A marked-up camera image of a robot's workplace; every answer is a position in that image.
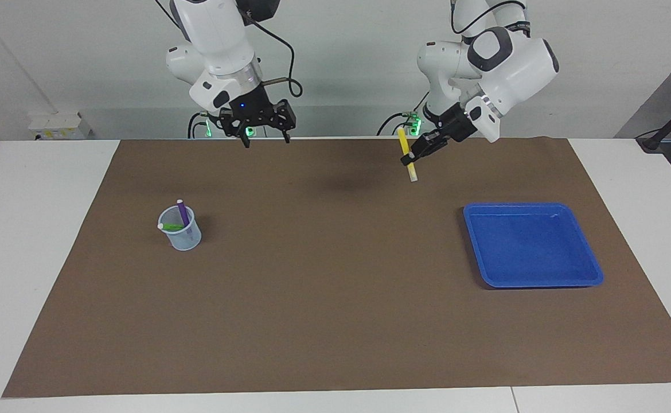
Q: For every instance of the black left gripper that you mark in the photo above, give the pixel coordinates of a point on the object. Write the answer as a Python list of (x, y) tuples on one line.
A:
[(459, 123)]

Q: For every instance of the yellow pen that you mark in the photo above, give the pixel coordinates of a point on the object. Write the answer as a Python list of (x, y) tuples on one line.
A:
[(404, 143)]

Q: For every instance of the purple pen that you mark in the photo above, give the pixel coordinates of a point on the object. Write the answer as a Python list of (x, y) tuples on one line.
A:
[(182, 212)]

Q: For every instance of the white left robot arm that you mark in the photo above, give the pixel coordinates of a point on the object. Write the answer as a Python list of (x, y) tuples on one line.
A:
[(513, 63)]

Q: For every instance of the blue plastic tray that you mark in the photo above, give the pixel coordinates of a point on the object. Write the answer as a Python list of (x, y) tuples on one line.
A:
[(530, 246)]

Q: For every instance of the green pen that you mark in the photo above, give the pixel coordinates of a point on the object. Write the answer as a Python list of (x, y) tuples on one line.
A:
[(170, 227)]

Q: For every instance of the translucent plastic cup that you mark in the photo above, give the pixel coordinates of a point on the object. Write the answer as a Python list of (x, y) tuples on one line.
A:
[(185, 240)]

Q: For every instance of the white wall socket box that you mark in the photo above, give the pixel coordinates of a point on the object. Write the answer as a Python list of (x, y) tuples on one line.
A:
[(57, 125)]

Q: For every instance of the brown table mat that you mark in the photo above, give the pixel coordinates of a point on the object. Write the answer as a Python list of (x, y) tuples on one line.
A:
[(335, 287)]

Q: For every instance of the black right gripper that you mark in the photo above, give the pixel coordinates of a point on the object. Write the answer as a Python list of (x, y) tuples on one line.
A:
[(252, 109)]

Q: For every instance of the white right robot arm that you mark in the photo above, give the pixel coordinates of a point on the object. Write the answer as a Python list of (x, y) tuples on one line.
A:
[(215, 40)]

